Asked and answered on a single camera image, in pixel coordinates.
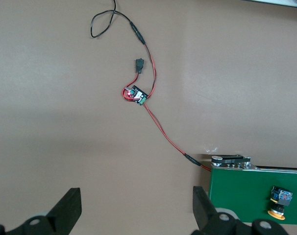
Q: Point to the green conveyor belt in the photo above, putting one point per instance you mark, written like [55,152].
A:
[241,191]

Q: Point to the small controller circuit board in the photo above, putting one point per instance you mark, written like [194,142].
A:
[138,94]

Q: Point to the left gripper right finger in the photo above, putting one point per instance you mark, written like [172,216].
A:
[202,208]

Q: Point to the yellow push button switch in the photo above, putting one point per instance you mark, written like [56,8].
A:
[282,195]

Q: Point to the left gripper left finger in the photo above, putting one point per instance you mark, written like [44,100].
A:
[65,210]

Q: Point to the black inline rocker switch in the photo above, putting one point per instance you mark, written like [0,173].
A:
[139,64]

